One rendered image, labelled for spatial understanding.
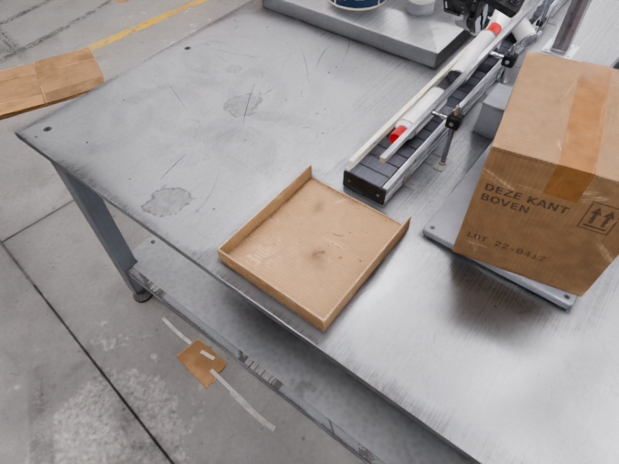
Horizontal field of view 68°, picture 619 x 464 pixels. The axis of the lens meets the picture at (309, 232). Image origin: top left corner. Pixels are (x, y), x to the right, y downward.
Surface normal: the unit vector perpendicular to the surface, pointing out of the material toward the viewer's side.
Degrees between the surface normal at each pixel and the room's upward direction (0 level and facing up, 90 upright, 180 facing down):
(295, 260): 0
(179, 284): 1
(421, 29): 0
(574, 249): 90
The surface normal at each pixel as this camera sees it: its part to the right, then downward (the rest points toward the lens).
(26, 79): 0.00, -0.63
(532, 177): -0.44, 0.70
